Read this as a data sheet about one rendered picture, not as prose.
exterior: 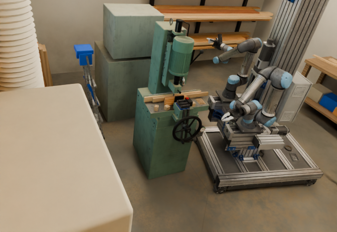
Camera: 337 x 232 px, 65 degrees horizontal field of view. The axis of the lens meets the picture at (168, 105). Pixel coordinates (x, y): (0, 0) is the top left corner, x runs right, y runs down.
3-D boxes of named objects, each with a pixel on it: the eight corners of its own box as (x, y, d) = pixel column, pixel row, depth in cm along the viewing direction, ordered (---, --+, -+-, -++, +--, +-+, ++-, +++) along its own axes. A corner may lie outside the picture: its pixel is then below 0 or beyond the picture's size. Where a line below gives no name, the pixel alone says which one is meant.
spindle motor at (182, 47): (173, 77, 229) (179, 43, 212) (165, 68, 242) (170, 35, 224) (191, 76, 236) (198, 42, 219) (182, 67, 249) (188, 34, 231)
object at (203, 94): (152, 102, 246) (153, 99, 244) (152, 101, 248) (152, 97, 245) (207, 95, 270) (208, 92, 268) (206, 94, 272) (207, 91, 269)
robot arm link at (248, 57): (230, 83, 294) (246, 36, 262) (238, 80, 303) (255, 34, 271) (238, 89, 287) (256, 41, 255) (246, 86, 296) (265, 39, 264)
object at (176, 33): (174, 40, 230) (177, 21, 221) (170, 37, 236) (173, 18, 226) (182, 40, 233) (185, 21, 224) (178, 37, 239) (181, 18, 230)
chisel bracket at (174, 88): (173, 95, 246) (174, 87, 241) (167, 87, 256) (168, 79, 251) (180, 94, 249) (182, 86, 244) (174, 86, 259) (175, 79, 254)
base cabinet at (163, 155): (148, 180, 285) (155, 129, 245) (132, 143, 327) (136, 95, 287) (185, 170, 303) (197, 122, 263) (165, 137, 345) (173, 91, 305)
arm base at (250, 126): (251, 119, 261) (255, 111, 256) (259, 129, 249) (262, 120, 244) (237, 119, 258) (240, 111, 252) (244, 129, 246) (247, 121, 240)
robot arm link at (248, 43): (249, 49, 251) (214, 67, 291) (256, 48, 257) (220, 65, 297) (245, 38, 251) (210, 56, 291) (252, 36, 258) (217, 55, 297)
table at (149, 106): (153, 125, 228) (154, 120, 225) (142, 105, 250) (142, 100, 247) (212, 116, 253) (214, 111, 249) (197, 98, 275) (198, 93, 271)
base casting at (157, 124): (155, 128, 245) (156, 121, 240) (136, 95, 287) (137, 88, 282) (197, 122, 263) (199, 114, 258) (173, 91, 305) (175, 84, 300)
